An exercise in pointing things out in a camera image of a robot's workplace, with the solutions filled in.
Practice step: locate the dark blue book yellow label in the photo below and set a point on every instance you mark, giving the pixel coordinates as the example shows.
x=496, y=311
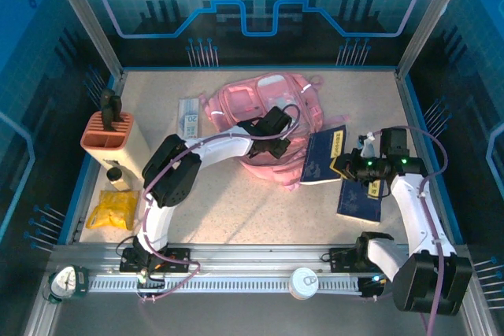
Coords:
x=319, y=155

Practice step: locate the dark blue patterned book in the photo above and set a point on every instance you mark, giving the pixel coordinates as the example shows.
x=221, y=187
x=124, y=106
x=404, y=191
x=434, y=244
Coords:
x=354, y=206

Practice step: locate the pink school backpack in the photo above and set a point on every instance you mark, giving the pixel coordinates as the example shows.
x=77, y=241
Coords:
x=236, y=96

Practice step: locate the clear ruler set package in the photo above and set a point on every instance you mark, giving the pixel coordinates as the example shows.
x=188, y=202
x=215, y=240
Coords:
x=189, y=111

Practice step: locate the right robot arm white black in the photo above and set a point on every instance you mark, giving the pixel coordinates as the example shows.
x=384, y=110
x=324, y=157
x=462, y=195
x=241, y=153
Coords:
x=425, y=285

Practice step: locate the yellow snack bag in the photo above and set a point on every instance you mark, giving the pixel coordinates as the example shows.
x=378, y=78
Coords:
x=112, y=210

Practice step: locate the white round can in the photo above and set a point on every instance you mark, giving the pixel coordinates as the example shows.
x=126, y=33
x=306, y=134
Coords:
x=303, y=283

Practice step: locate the aluminium base beam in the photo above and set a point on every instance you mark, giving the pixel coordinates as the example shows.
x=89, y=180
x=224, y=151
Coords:
x=256, y=257

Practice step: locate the cream knife block orange top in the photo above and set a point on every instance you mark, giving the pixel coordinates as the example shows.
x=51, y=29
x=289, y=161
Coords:
x=110, y=143

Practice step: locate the small bottle black cap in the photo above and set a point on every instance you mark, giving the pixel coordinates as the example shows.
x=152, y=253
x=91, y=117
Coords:
x=117, y=178

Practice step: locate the green dial clock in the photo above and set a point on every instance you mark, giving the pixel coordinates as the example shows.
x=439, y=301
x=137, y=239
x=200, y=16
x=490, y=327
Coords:
x=65, y=283

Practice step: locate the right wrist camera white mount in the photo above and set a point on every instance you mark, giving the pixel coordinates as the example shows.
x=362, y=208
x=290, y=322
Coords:
x=368, y=147

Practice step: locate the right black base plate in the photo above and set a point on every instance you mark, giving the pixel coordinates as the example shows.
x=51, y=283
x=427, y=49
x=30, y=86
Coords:
x=338, y=260

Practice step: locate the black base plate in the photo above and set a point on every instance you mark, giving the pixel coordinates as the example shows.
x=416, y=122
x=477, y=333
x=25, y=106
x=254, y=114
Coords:
x=177, y=259
x=338, y=260

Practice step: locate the aluminium frame post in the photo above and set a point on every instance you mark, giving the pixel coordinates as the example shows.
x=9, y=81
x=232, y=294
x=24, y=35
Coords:
x=433, y=17
x=84, y=21

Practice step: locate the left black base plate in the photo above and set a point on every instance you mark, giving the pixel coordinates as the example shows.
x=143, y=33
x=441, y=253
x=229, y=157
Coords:
x=177, y=259

